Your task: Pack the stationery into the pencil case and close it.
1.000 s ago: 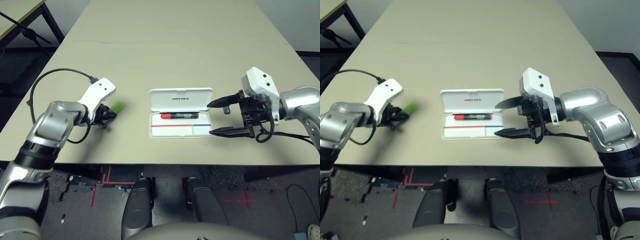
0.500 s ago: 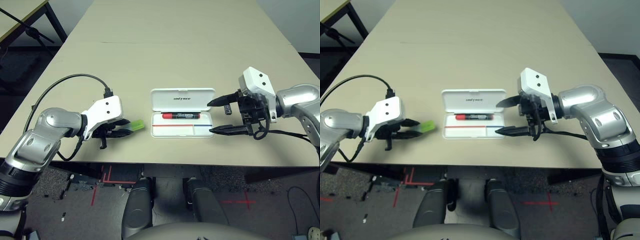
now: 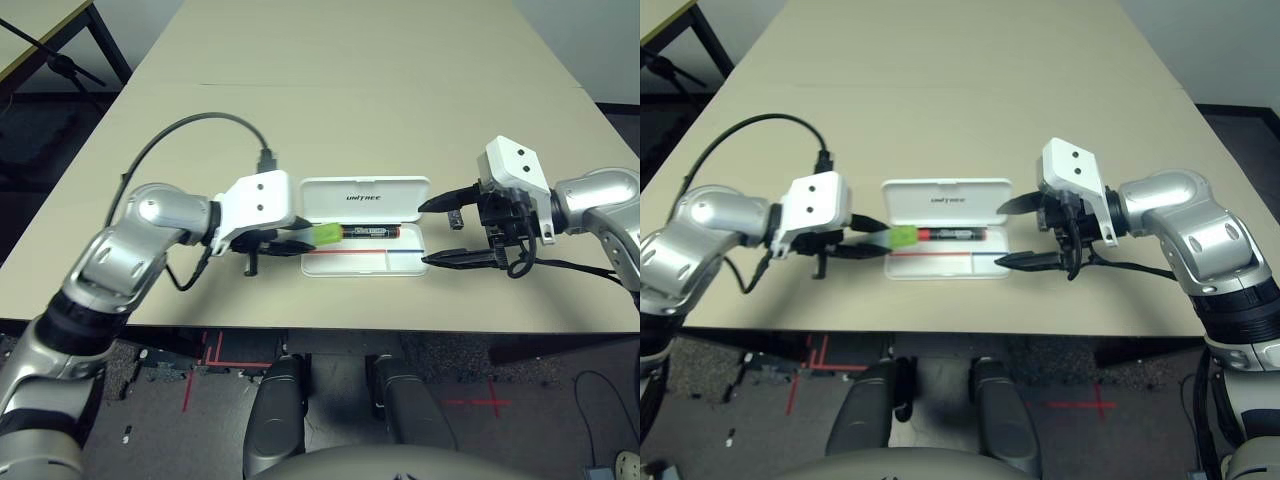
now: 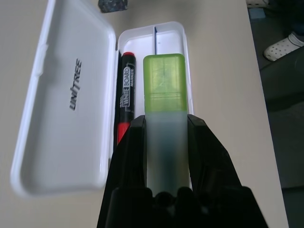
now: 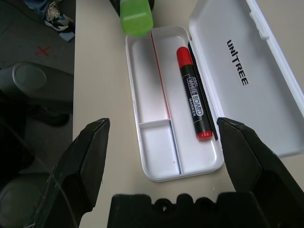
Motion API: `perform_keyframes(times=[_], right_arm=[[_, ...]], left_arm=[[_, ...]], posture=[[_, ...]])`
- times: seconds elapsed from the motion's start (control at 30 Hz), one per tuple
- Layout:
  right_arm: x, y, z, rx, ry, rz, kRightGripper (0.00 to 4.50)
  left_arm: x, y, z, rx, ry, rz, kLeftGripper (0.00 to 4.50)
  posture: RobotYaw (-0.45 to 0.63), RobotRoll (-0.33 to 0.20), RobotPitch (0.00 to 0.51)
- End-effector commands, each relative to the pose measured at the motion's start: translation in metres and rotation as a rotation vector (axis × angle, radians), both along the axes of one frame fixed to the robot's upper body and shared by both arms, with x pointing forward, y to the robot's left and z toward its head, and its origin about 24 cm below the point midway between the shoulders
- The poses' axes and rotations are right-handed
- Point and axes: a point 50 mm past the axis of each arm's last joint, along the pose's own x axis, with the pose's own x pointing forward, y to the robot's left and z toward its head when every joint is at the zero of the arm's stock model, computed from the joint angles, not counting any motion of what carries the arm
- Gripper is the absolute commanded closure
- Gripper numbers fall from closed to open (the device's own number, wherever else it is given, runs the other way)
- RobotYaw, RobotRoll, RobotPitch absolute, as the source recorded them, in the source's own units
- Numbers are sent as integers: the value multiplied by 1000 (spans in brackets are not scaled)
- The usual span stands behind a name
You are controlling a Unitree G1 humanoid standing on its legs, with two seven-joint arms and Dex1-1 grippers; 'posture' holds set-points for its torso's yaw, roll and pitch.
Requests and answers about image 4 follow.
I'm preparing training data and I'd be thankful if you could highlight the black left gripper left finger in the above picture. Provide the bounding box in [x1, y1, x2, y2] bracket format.
[96, 115, 152, 228]

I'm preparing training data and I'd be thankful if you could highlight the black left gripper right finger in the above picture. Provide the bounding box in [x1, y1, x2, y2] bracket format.
[187, 114, 244, 190]

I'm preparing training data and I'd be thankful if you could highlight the red whiteboard marker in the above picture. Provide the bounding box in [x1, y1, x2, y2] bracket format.
[115, 51, 137, 147]

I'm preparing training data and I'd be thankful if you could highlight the white hinged pencil case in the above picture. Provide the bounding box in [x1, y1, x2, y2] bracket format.
[9, 0, 195, 198]

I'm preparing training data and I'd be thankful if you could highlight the small dark patterned eraser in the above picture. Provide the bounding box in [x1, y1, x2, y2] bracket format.
[99, 0, 129, 13]

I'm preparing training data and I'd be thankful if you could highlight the grey floor pedal box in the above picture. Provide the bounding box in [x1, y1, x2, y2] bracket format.
[248, 6, 266, 21]

